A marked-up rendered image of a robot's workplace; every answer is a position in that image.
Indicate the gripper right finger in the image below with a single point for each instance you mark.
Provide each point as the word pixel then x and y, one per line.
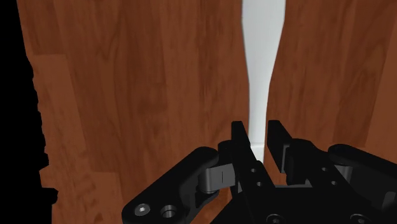
pixel 310 161

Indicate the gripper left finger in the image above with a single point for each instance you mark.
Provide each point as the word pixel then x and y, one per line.
pixel 186 176

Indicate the white slender utensil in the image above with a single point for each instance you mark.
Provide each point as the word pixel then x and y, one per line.
pixel 260 62

